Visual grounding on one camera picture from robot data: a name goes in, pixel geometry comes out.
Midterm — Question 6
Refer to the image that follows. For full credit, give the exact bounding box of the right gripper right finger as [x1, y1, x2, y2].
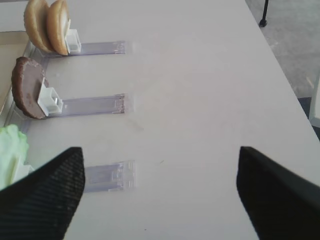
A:
[236, 146, 320, 240]

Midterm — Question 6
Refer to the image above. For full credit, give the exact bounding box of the clear lettuce holder strip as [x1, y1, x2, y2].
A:
[9, 159, 138, 194]

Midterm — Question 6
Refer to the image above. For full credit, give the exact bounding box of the standing green lettuce leaf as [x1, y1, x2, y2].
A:
[0, 124, 29, 190]

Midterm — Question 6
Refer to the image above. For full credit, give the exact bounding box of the clear bun holder strip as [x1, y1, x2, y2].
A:
[65, 29, 128, 56]

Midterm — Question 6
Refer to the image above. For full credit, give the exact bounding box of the outer standing bun half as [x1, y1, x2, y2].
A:
[23, 0, 54, 53]

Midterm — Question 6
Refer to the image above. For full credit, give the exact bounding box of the inner standing bun half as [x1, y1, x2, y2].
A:
[46, 0, 70, 56]

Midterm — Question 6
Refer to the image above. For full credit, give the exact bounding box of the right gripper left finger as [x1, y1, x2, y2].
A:
[0, 147, 86, 240]

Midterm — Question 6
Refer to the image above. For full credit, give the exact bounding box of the standing bun half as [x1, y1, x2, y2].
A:
[23, 0, 54, 53]
[46, 0, 70, 56]

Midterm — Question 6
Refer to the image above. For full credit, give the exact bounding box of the standing brown meat patty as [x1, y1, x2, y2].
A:
[11, 56, 49, 120]

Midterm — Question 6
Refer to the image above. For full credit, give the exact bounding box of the clear patty holder strip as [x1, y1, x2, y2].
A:
[37, 78, 134, 118]

